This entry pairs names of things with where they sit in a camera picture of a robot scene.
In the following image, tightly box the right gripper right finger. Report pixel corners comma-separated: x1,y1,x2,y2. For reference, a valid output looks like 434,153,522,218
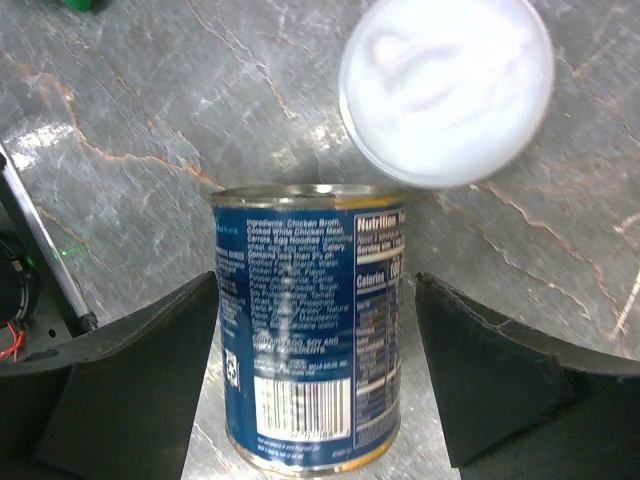
415,273,639,479

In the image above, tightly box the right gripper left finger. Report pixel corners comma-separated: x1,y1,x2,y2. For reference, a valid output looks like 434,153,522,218
1,272,218,479

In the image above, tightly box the blue soup can front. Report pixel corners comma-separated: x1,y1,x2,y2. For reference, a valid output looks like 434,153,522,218
211,184,406,477

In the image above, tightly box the green crumpled cloth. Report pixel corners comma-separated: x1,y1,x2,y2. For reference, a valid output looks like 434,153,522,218
61,0,96,13

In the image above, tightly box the aluminium front frame rail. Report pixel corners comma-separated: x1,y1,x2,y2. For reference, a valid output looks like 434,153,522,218
1,146,98,337

